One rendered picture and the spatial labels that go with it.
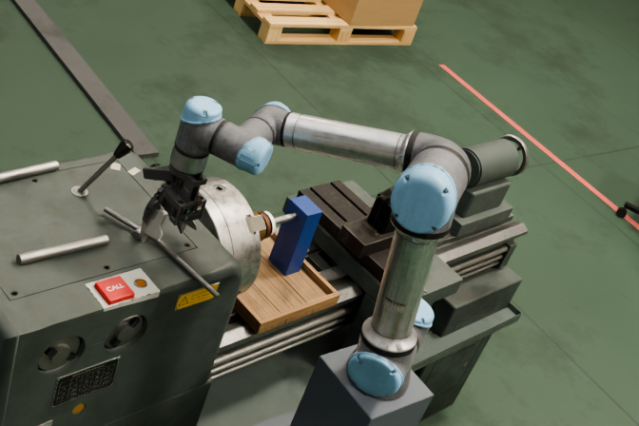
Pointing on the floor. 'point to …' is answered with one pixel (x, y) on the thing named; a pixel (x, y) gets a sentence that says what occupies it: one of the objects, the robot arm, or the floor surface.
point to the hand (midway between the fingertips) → (161, 232)
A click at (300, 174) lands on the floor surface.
